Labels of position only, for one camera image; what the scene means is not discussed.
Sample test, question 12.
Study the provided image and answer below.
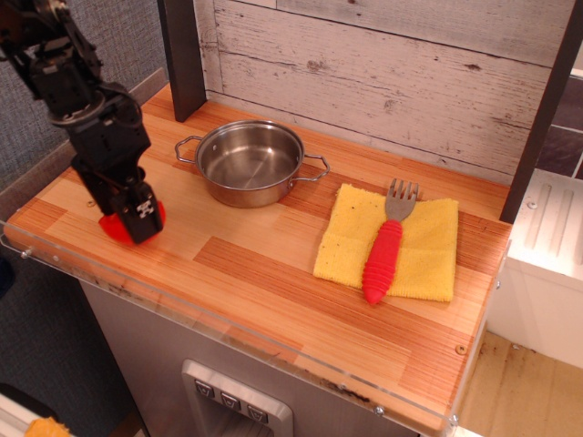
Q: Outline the fork with red handle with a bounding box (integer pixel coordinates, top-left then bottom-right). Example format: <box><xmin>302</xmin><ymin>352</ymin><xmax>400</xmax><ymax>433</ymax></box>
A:
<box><xmin>362</xmin><ymin>179</ymin><xmax>419</xmax><ymax>305</ymax></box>

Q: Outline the clear acrylic edge guard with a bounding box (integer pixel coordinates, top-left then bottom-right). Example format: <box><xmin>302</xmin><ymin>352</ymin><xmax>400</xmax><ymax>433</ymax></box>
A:
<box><xmin>1</xmin><ymin>224</ymin><xmax>460</xmax><ymax>436</ymax></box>

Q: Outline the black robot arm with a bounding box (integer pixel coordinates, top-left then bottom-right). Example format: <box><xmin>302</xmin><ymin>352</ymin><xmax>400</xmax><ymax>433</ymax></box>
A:
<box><xmin>1</xmin><ymin>1</ymin><xmax>165</xmax><ymax>244</ymax></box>

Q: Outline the yellow folded cloth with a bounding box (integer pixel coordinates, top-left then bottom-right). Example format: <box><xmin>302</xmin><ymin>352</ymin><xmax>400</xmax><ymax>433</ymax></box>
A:
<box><xmin>312</xmin><ymin>184</ymin><xmax>458</xmax><ymax>304</ymax></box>

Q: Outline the yellow object at corner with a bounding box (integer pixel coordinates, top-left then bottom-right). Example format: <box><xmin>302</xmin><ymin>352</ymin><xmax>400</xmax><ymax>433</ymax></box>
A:
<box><xmin>24</xmin><ymin>417</ymin><xmax>72</xmax><ymax>437</ymax></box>

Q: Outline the dark right upright post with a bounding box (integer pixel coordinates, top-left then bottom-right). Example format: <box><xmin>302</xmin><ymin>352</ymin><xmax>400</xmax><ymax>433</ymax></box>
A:
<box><xmin>499</xmin><ymin>0</ymin><xmax>582</xmax><ymax>224</ymax></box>

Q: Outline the silver dispenser panel with buttons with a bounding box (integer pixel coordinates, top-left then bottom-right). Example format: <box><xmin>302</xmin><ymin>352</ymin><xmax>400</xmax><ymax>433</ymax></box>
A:
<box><xmin>181</xmin><ymin>360</ymin><xmax>294</xmax><ymax>436</ymax></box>

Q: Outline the stainless steel pot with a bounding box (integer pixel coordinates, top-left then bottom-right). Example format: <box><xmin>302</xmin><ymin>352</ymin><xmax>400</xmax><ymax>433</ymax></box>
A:
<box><xmin>175</xmin><ymin>120</ymin><xmax>331</xmax><ymax>208</ymax></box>

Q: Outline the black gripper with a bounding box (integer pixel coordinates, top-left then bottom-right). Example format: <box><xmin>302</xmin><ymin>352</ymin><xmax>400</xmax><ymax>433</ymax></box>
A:
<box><xmin>66</xmin><ymin>108</ymin><xmax>164</xmax><ymax>244</ymax></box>

